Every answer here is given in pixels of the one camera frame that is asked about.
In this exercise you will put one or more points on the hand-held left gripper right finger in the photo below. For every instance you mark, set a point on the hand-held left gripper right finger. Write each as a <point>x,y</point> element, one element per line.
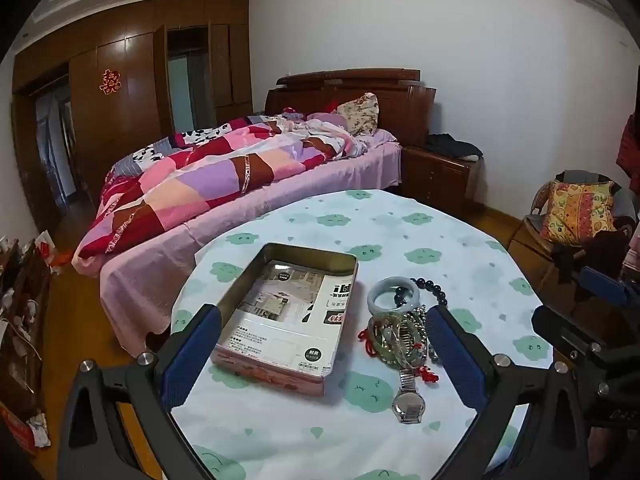
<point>455,355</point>

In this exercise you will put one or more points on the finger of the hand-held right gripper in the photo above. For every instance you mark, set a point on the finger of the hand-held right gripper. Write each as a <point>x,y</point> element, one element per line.
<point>602,285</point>
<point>560,327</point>

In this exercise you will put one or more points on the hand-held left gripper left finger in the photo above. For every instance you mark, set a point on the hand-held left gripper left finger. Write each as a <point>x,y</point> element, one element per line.
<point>192,355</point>

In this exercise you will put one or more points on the pink metal tin box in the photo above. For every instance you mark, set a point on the pink metal tin box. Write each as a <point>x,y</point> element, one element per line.
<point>235,355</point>

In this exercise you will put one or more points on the silver wrist watch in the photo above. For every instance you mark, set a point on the silver wrist watch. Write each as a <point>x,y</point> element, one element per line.
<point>409,405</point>

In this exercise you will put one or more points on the pale jade bangle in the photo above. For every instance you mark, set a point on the pale jade bangle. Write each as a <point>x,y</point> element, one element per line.
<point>375,301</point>

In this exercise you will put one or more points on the dark chair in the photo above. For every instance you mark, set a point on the dark chair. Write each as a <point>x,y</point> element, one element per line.
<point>540,255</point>

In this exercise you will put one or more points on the bed with pink sheet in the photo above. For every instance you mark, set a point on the bed with pink sheet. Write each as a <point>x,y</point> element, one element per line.
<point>150,270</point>

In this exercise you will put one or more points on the red hanging garment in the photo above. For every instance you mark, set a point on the red hanging garment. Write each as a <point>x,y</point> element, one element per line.
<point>630,150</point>

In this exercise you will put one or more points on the round table with cloud cloth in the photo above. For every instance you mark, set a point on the round table with cloud cloth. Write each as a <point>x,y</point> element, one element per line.
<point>310,435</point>

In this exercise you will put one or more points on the pile of bags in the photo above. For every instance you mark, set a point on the pile of bags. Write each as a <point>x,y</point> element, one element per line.
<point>22,340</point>

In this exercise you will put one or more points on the patchwork pink quilt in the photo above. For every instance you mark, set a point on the patchwork pink quilt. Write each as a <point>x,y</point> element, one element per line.
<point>200,180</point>

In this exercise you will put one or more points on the brown wooden nightstand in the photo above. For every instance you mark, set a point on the brown wooden nightstand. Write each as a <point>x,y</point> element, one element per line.
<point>435,180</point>

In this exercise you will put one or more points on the dark folded clothes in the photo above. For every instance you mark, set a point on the dark folded clothes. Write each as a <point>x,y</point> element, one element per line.
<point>452,147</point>

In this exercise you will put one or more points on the brown wooden headboard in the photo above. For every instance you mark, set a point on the brown wooden headboard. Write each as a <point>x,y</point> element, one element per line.
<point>400,110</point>

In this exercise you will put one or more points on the floral pillow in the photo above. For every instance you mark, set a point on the floral pillow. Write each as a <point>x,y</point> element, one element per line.
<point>357,112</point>

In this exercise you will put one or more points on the red paper decoration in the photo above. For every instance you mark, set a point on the red paper decoration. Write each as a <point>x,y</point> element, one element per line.
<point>110,81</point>

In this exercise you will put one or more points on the brown wooden wardrobe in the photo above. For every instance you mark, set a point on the brown wooden wardrobe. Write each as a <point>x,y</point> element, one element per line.
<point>135,60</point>

